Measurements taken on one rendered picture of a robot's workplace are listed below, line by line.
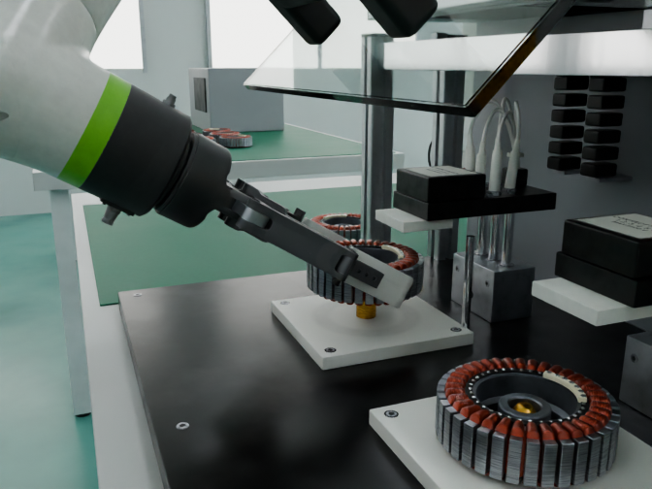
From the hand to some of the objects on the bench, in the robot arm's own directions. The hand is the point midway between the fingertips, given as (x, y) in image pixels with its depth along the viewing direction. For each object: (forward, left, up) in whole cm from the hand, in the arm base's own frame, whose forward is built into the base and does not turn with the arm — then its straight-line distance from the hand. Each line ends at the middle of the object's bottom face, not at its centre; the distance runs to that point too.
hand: (361, 266), depth 63 cm
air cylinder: (+14, +3, -7) cm, 16 cm away
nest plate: (+5, -24, -7) cm, 25 cm away
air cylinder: (+20, -20, -8) cm, 29 cm away
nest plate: (0, 0, -6) cm, 6 cm away
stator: (+6, -24, -6) cm, 25 cm away
